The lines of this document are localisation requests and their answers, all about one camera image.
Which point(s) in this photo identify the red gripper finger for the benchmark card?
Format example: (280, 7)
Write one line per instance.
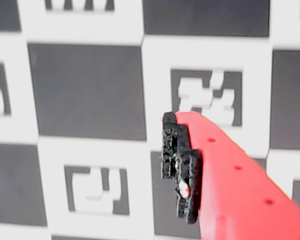
(235, 195)

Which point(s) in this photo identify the black white marker board mat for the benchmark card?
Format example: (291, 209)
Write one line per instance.
(90, 95)

